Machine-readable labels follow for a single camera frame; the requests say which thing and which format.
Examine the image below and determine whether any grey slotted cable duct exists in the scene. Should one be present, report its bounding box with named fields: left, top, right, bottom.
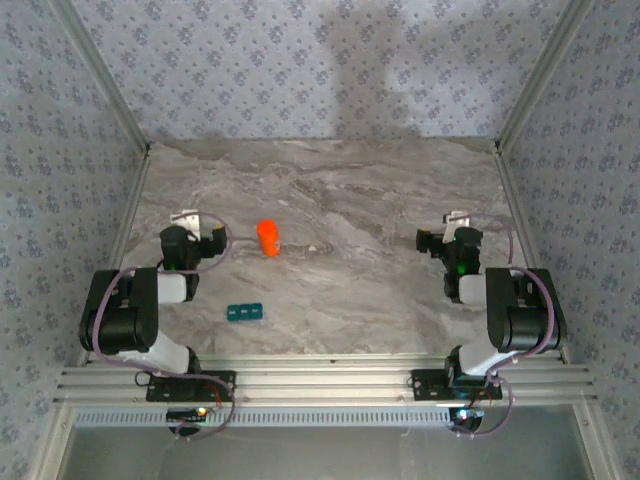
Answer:
left=74, top=405, right=451, bottom=429

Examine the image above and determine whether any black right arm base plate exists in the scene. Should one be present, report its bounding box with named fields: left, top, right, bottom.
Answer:
left=410, top=368, right=503, bottom=401

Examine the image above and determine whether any orange pill bottle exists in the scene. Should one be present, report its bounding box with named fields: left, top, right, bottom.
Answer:
left=256, top=218, right=282, bottom=258

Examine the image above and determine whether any aluminium front rail frame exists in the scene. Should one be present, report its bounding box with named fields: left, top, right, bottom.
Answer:
left=52, top=352, right=599, bottom=406

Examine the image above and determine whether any aluminium corner post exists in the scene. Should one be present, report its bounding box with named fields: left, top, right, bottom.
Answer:
left=49, top=0, right=152, bottom=154
left=494, top=0, right=596, bottom=154

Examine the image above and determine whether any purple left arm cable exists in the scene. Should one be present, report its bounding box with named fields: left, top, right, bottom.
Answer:
left=91, top=210, right=237, bottom=442

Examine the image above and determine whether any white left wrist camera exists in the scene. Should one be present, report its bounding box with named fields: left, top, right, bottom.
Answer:
left=169, top=209, right=202, bottom=240

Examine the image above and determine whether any right controller board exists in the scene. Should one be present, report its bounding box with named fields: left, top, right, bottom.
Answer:
left=449, top=407, right=485, bottom=426

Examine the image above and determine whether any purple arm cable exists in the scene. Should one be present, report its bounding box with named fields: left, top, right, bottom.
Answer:
left=91, top=210, right=237, bottom=442
left=452, top=212, right=557, bottom=440

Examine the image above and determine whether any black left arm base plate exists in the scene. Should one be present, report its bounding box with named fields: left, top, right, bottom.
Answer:
left=145, top=369, right=237, bottom=404

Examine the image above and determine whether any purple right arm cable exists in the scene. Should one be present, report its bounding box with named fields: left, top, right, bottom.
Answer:
left=452, top=212, right=557, bottom=440

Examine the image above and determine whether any teal pill organizer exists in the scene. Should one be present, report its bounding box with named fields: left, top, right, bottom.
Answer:
left=226, top=302, right=265, bottom=322

